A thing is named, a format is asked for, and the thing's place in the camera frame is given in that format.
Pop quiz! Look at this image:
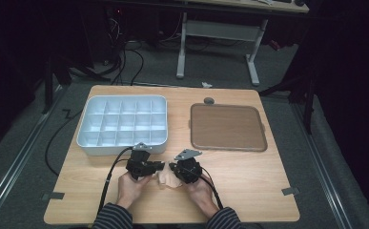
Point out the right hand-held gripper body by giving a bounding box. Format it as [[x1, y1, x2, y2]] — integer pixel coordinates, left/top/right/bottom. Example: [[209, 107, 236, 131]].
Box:
[[172, 148, 204, 185]]

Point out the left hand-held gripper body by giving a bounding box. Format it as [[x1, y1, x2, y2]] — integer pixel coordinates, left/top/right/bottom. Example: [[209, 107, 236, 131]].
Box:
[[125, 142, 157, 181]]

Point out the beige sock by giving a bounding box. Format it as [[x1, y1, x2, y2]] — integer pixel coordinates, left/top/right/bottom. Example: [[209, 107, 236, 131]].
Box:
[[155, 167, 184, 190]]

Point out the white compartment organizer box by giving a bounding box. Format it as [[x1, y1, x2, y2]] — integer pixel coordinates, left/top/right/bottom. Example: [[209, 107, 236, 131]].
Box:
[[76, 94, 169, 156]]

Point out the person's left hand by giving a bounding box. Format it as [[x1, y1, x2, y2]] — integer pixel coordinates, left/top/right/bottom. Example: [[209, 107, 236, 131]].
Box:
[[116, 171, 155, 210]]

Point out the person's right hand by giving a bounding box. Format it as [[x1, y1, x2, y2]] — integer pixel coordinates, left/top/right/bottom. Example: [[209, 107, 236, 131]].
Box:
[[182, 179, 220, 219]]

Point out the brown tray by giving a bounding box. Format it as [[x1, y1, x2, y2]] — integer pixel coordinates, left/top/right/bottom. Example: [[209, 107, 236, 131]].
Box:
[[189, 102, 268, 153]]

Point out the grey tape piece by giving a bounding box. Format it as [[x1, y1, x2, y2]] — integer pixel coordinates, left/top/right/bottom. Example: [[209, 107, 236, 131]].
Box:
[[281, 186, 300, 197], [41, 191, 66, 201]]

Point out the black stand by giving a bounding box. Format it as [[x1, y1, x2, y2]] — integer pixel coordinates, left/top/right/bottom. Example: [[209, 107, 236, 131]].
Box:
[[257, 73, 317, 135], [42, 53, 110, 115]]

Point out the wooden desk with white legs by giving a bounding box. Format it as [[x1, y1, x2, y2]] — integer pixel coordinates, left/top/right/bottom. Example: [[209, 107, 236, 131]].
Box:
[[175, 0, 310, 87]]

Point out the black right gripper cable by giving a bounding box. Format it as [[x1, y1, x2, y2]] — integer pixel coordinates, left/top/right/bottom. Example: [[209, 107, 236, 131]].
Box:
[[199, 166, 225, 211]]

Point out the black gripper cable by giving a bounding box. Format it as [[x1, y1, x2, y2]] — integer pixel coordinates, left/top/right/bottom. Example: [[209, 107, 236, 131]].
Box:
[[199, 166, 225, 211], [96, 146, 135, 218]]

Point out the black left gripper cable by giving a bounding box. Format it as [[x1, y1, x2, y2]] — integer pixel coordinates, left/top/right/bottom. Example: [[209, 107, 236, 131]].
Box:
[[96, 146, 135, 218]]

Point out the black floor cable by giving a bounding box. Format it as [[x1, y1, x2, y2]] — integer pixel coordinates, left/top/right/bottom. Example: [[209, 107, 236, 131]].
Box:
[[44, 109, 83, 177]]

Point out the bundle of black cables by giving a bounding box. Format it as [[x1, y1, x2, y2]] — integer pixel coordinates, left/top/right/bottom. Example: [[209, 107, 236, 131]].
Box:
[[108, 17, 146, 87]]

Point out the metal floor rail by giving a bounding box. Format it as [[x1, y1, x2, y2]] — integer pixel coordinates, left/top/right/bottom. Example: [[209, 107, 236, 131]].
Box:
[[0, 84, 69, 229], [291, 101, 353, 229]]

